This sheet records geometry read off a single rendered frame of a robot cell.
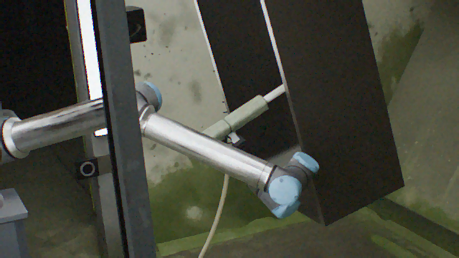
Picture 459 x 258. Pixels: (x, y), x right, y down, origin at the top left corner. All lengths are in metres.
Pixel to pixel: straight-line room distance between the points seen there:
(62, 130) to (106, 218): 1.03
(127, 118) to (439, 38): 2.73
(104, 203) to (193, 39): 0.84
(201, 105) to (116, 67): 2.19
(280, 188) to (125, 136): 0.88
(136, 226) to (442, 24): 2.77
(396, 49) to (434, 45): 0.19
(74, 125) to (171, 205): 1.16
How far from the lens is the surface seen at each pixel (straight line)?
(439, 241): 3.76
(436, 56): 4.20
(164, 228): 3.95
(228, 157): 2.54
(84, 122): 2.84
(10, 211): 2.94
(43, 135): 2.94
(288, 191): 2.50
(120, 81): 1.69
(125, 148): 1.72
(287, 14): 2.73
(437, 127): 3.97
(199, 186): 3.94
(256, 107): 2.82
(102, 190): 3.80
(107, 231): 3.87
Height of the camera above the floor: 1.57
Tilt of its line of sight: 15 degrees down
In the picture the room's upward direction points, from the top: 6 degrees counter-clockwise
